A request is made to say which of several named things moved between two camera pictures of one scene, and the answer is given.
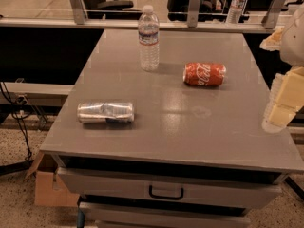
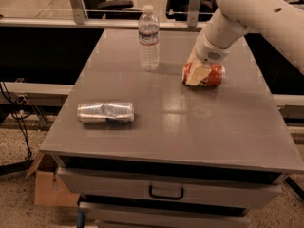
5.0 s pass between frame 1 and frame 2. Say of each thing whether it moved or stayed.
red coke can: stayed
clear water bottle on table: stayed
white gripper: moved
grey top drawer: stayed
